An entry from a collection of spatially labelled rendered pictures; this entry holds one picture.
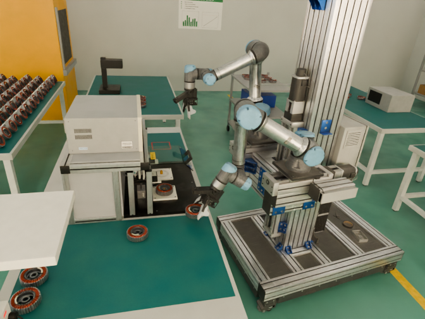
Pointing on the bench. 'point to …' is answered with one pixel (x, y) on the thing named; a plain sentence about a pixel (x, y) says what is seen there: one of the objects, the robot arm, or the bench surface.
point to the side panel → (94, 197)
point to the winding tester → (104, 124)
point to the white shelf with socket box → (31, 232)
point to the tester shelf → (107, 160)
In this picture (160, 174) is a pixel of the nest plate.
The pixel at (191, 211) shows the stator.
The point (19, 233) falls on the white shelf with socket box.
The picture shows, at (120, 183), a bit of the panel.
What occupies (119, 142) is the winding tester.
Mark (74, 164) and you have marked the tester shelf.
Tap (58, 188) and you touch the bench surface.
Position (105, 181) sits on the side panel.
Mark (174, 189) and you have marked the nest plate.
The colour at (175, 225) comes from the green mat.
